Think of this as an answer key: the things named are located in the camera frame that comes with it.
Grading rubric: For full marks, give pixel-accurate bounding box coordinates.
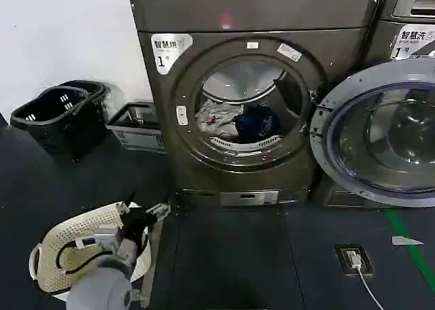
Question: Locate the grey dryer with round opening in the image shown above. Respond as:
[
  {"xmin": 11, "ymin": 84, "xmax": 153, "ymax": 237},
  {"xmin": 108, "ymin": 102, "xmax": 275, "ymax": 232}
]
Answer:
[{"xmin": 135, "ymin": 26, "xmax": 375, "ymax": 209}]

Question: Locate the grey stacked machine above dryer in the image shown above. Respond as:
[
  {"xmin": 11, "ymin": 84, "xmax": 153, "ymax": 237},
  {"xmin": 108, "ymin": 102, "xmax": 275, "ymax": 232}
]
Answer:
[{"xmin": 125, "ymin": 0, "xmax": 387, "ymax": 34}]

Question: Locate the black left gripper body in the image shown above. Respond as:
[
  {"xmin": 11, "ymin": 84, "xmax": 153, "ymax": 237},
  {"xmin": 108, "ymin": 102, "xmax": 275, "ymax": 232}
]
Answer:
[{"xmin": 120, "ymin": 207, "xmax": 151, "ymax": 254}]

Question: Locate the grey tape scrap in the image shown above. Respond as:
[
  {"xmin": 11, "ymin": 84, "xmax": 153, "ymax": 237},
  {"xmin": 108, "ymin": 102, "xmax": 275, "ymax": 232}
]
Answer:
[{"xmin": 391, "ymin": 235, "xmax": 425, "ymax": 247}]

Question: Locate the grey neighbouring washing machine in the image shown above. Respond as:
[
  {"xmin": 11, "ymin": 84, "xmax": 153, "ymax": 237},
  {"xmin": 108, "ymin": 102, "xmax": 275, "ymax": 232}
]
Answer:
[{"xmin": 360, "ymin": 0, "xmax": 435, "ymax": 209}]

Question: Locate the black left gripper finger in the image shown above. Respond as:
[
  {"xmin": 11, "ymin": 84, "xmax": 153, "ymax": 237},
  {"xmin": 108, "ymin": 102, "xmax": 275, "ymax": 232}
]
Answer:
[
  {"xmin": 145, "ymin": 201, "xmax": 177, "ymax": 223},
  {"xmin": 116, "ymin": 191, "xmax": 137, "ymax": 217}
]

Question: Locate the round glass dryer door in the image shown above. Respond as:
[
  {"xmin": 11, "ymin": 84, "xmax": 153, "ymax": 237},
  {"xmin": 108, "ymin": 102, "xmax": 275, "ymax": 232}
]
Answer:
[{"xmin": 308, "ymin": 58, "xmax": 435, "ymax": 209}]

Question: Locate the black plastic laundry basket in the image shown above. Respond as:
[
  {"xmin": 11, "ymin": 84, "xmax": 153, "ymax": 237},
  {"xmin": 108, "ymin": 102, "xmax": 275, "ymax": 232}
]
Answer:
[
  {"xmin": 10, "ymin": 86, "xmax": 103, "ymax": 162},
  {"xmin": 60, "ymin": 80, "xmax": 108, "ymax": 120}
]

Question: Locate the black floor socket box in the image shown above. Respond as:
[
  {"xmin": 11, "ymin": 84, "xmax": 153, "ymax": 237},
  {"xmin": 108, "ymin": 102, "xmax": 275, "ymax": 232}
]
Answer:
[{"xmin": 334, "ymin": 243, "xmax": 374, "ymax": 275}]

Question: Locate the grey slotted plastic crate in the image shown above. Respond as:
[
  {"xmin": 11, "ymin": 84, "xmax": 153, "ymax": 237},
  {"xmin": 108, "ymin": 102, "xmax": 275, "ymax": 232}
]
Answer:
[{"xmin": 106, "ymin": 102, "xmax": 168, "ymax": 155}]

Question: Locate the white perforated laundry basket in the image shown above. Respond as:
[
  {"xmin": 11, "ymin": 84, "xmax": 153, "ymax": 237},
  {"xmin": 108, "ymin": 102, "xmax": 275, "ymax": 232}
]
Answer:
[{"xmin": 29, "ymin": 202, "xmax": 153, "ymax": 294}]

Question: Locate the white power cable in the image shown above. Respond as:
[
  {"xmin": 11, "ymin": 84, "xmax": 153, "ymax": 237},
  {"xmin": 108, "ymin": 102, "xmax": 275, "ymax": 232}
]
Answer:
[{"xmin": 355, "ymin": 266, "xmax": 385, "ymax": 310}]

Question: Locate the white plug adapter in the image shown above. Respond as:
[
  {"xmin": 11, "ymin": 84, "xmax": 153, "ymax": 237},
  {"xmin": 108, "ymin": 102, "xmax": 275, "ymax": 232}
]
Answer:
[{"xmin": 345, "ymin": 249, "xmax": 363, "ymax": 270}]

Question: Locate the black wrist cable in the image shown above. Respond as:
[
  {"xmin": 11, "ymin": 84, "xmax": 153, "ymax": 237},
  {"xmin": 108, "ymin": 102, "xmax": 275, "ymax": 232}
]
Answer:
[{"xmin": 55, "ymin": 239, "xmax": 120, "ymax": 277}]

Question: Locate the light grey garment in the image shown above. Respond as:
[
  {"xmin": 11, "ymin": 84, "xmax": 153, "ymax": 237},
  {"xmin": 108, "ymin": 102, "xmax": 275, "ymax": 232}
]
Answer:
[{"xmin": 195, "ymin": 99, "xmax": 246, "ymax": 141}]

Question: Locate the dark blue garment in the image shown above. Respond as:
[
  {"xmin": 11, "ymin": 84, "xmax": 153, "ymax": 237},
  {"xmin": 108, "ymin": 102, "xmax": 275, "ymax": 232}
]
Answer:
[{"xmin": 233, "ymin": 105, "xmax": 281, "ymax": 144}]

